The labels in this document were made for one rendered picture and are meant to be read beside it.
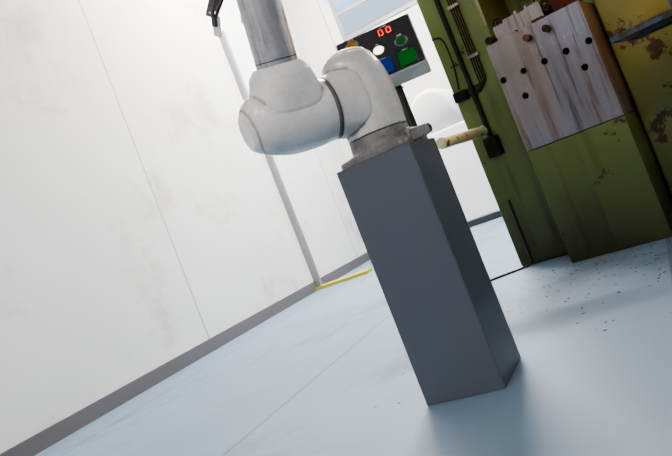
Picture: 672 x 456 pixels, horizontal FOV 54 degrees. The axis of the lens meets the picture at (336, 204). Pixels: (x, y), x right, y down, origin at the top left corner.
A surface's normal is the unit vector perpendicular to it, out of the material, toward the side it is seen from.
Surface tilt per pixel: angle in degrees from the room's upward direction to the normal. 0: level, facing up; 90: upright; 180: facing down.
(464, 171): 90
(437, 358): 90
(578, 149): 90
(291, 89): 102
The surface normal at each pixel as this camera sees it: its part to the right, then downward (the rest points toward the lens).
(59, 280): 0.83, -0.33
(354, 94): 0.29, -0.12
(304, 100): 0.42, 0.04
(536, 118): -0.55, 0.20
